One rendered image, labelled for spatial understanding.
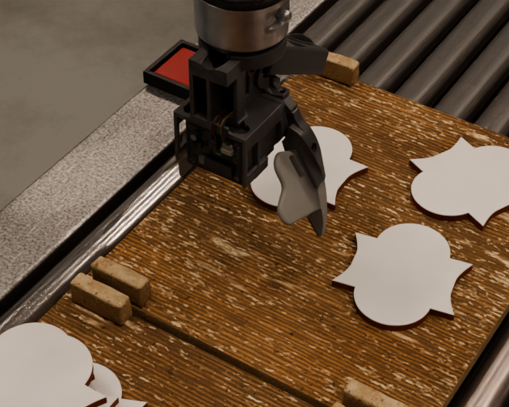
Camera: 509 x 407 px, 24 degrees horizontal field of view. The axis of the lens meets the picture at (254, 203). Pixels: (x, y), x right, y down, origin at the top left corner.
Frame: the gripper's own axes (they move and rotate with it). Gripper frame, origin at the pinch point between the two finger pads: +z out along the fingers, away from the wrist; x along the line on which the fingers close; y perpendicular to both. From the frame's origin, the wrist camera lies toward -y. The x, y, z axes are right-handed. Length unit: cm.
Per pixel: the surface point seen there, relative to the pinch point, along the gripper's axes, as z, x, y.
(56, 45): 98, -129, -114
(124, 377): 6.5, -1.2, 19.1
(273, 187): 5.2, -2.5, -7.7
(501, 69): 7.9, 7.5, -42.5
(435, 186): 5.1, 11.2, -16.4
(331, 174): 5.1, 1.4, -12.6
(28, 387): 1.6, -4.4, 27.1
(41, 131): 98, -111, -86
